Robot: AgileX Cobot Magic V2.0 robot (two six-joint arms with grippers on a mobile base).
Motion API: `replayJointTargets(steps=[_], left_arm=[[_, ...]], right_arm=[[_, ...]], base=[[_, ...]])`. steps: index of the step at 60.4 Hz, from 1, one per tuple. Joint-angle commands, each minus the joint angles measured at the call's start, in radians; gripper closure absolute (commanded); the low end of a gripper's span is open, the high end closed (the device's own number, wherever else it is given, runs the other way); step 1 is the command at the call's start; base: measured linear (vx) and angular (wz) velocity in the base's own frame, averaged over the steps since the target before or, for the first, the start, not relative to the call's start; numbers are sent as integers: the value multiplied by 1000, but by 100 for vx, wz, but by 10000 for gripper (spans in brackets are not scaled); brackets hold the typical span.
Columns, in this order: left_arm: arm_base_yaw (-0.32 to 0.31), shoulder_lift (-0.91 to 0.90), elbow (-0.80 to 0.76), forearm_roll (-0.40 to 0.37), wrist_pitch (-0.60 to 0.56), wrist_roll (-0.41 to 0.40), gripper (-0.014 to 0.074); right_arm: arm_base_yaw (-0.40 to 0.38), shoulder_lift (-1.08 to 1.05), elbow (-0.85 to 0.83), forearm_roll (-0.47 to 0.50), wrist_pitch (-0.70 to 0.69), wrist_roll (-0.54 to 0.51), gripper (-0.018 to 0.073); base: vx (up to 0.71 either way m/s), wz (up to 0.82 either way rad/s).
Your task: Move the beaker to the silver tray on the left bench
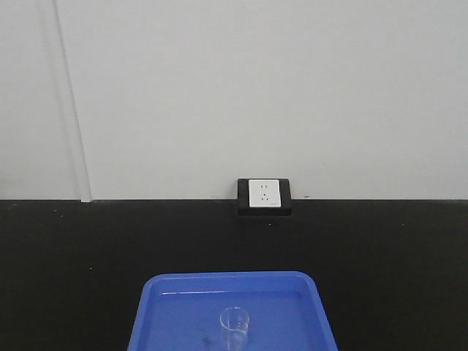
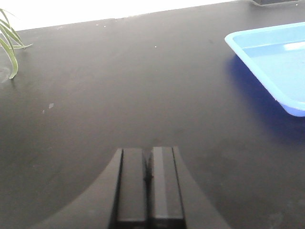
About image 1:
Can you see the clear glass beaker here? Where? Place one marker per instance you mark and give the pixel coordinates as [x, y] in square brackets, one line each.
[234, 328]

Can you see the blue plastic tray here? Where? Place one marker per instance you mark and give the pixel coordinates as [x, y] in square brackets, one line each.
[182, 311]

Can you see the white socket in black box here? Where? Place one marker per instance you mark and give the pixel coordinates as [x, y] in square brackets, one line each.
[264, 197]

